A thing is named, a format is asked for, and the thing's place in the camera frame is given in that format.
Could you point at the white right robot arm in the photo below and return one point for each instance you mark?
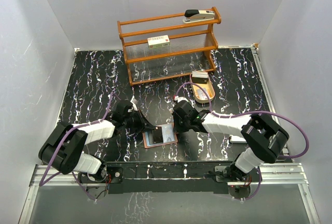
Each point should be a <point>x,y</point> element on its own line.
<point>265,138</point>

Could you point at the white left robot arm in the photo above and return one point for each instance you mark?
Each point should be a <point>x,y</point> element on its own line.
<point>63,149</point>

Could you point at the wooden three-tier shelf rack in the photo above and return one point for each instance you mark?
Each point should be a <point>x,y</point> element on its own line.
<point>191,47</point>

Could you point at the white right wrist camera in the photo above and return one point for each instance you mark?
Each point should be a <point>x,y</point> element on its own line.
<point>177,99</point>

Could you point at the stack of cards in tray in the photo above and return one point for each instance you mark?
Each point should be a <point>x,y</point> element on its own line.
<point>199,77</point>

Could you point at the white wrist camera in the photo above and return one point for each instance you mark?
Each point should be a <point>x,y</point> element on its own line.
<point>134,104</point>
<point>177,99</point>

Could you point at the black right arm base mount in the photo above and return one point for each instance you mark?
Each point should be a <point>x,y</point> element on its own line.
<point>226,173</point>

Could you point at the white staples box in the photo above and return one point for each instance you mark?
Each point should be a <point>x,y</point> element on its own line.
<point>158,42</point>

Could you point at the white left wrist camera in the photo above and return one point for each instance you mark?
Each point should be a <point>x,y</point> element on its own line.
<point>134,104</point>

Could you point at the small white flat device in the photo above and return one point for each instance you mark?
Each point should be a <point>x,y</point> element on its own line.
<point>237,139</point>

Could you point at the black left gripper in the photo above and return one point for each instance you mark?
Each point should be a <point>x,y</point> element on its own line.
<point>142,121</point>

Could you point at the tan oval plastic tray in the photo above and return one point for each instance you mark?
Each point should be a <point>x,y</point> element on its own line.
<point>206,88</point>

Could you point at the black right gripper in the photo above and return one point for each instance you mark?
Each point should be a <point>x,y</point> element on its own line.
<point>178,127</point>

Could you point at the black VIP credit card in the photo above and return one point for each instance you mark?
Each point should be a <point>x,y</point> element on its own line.
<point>157,135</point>

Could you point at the black and white stapler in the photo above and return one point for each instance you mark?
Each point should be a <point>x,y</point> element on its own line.
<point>194,15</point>

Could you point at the loose cards in tray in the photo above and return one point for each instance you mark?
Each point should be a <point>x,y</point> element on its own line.
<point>201,95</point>

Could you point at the pink leather card holder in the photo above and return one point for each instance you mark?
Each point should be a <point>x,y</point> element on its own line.
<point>169,136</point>

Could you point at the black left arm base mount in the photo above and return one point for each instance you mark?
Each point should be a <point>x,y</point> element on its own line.
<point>114,175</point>

